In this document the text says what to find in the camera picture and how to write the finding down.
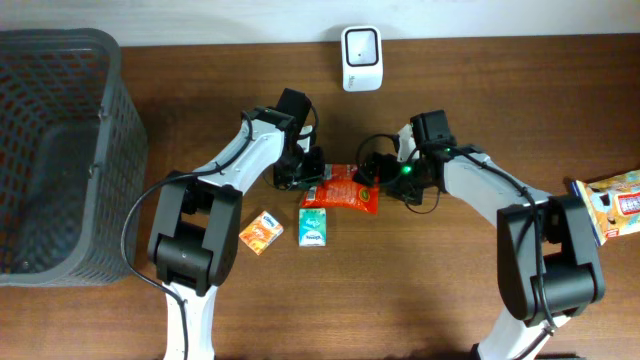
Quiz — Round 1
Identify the red candy bag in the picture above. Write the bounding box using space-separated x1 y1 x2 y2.
300 164 379 215

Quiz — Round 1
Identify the green tissue pack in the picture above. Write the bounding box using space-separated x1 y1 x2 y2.
298 208 327 247

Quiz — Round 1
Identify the orange tissue pack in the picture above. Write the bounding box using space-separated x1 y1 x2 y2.
239 211 284 255

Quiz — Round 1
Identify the yellow snack bag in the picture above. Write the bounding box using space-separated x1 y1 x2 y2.
570 170 639 246

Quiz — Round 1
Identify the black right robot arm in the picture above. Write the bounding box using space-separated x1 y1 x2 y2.
355 110 605 359

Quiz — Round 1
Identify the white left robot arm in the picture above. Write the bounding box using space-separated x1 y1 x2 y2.
147 88 325 359

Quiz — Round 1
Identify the white barcode scanner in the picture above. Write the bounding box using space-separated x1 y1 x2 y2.
340 25 384 92

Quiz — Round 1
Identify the grey plastic mesh basket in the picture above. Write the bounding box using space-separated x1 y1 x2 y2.
1 28 148 287

